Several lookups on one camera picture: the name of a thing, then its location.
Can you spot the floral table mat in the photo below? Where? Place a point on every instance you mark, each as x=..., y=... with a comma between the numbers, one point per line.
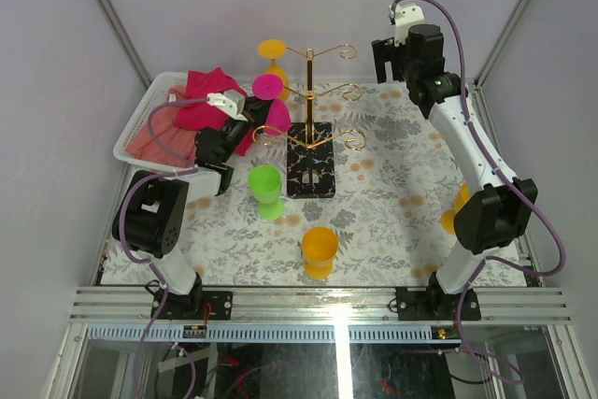
x=386, y=211

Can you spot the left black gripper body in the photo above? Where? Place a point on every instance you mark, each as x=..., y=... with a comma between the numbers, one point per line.
x=234, y=134

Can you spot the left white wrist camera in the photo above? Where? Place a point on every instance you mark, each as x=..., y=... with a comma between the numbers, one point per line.
x=229, y=102

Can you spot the white plastic basket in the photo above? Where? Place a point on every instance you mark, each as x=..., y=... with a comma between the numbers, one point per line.
x=157, y=94

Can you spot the green wine glass centre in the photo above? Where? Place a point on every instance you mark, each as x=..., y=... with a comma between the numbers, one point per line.
x=265, y=184

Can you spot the aluminium mounting rail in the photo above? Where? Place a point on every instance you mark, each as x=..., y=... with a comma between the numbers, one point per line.
x=305, y=305

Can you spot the gold wine glass rack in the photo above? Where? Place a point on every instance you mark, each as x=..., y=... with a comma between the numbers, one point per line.
x=310, y=157

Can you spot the orange wine glass front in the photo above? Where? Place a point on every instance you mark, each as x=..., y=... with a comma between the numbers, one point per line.
x=319, y=248

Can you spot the orange wine glass right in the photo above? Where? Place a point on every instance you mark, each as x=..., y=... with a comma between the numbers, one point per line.
x=448, y=217

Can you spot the magenta plastic wine glass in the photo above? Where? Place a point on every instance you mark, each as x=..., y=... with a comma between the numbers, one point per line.
x=268, y=88

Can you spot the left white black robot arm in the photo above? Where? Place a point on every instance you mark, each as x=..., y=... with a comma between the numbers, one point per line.
x=148, y=221

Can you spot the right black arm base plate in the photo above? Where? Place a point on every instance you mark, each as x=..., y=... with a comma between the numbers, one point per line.
x=428, y=305

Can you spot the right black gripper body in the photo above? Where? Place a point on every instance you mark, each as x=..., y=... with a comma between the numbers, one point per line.
x=408, y=68

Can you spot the orange plastic wine glass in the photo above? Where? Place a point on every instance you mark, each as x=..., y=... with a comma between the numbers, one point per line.
x=272, y=50

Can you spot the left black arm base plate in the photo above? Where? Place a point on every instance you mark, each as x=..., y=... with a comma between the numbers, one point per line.
x=206, y=306

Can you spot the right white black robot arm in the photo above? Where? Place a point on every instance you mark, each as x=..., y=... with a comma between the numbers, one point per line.
x=493, y=208

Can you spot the magenta cloth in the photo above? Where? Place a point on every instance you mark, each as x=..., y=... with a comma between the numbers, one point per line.
x=197, y=116

